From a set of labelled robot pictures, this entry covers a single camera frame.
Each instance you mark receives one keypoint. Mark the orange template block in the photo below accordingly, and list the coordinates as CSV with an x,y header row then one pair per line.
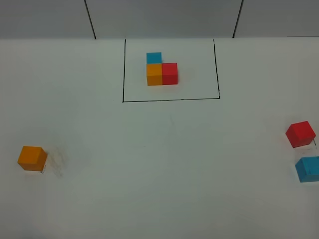
x,y
154,74

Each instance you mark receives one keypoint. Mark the red template block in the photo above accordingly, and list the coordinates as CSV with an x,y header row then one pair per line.
x,y
169,73

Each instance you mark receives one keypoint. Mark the white template sheet black border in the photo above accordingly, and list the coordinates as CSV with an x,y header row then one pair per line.
x,y
197,70

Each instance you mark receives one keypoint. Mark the blue template block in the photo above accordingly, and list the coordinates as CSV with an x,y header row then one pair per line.
x,y
154,58

